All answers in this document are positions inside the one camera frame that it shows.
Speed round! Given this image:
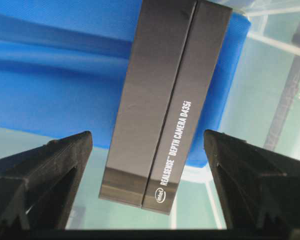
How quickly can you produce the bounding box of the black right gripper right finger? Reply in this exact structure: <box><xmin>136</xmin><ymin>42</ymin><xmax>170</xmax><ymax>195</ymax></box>
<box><xmin>203</xmin><ymin>129</ymin><xmax>300</xmax><ymax>230</ymax></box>

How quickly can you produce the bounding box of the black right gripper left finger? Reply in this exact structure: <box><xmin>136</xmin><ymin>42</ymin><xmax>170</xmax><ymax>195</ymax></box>
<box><xmin>0</xmin><ymin>131</ymin><xmax>93</xmax><ymax>230</ymax></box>

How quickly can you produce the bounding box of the black RealSense box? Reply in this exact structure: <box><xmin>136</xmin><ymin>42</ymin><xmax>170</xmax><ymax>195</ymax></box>
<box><xmin>99</xmin><ymin>0</ymin><xmax>233</xmax><ymax>214</ymax></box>

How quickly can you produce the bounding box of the clear plastic storage case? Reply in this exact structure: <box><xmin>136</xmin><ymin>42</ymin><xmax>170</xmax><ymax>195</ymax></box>
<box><xmin>0</xmin><ymin>0</ymin><xmax>300</xmax><ymax>230</ymax></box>

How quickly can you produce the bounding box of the blue liner sheet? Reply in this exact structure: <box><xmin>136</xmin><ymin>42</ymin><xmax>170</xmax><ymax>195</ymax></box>
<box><xmin>0</xmin><ymin>0</ymin><xmax>252</xmax><ymax>170</ymax></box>

